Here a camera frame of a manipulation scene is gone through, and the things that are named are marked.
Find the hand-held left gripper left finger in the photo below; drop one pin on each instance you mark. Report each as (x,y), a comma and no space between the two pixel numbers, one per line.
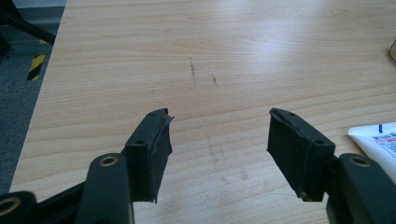
(149,161)

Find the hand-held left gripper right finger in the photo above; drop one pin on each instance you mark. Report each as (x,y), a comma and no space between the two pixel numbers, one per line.
(295,155)

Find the white toothpaste tube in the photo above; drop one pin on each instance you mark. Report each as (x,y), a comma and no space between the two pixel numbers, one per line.
(375,141)

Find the clear glass beaker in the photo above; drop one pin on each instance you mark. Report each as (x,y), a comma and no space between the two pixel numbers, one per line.
(393,53)

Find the yellow black floor tape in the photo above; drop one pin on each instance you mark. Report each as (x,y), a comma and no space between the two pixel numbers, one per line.
(35,67)

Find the black metal stand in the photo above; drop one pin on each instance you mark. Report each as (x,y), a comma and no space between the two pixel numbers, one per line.
(21,23)

